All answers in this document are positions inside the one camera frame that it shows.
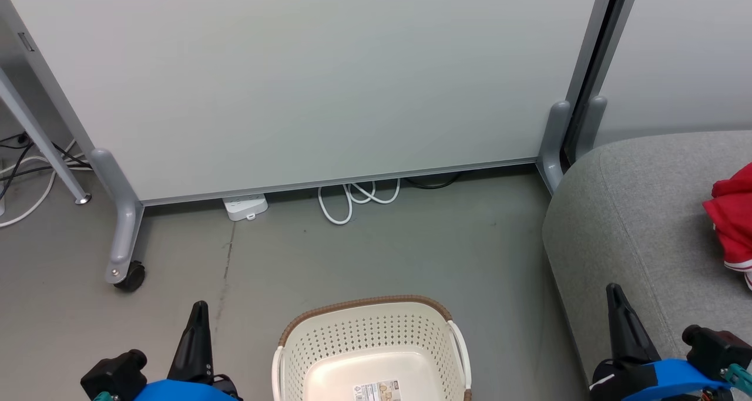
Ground black floor cable under partition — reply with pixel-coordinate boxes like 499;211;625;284
404;172;462;189

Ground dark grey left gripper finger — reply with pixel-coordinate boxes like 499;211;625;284
167;300;213;385

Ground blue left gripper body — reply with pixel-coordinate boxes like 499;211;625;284
134;373;243;401

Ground white power strip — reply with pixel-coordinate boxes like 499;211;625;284
222;193;268;221

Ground grey table leg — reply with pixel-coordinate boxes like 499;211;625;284
0;66;92;205

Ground grey fabric sofa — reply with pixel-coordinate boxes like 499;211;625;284
542;131;752;401

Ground thick white floor cable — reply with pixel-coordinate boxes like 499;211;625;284
0;140;92;228

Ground paper label in basket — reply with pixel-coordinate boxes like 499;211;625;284
352;380;401;401

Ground cream perforated laundry basket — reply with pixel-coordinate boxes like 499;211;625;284
271;295;472;401

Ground black cable bundle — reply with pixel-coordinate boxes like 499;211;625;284
0;132;92;181

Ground looped white power cable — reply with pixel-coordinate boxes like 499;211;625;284
318;178;401;225

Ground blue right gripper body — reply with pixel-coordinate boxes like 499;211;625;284
589;359;732;401

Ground grey partition foot with caster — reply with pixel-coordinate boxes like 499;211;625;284
89;149;146;291

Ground large white partition panel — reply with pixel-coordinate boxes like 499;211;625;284
0;0;617;208

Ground narrow white partition panel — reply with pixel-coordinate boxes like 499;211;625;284
593;0;752;149

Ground red shorts with white stripe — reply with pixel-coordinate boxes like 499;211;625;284
703;163;752;290

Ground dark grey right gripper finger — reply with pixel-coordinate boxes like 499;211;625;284
605;283;663;363

